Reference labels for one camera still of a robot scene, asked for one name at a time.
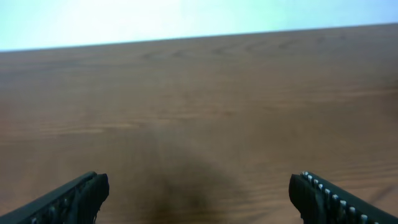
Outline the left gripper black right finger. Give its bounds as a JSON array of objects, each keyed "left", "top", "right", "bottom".
[{"left": 289, "top": 171, "right": 397, "bottom": 224}]

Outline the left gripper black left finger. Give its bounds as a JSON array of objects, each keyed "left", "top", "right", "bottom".
[{"left": 1, "top": 171, "right": 109, "bottom": 224}]

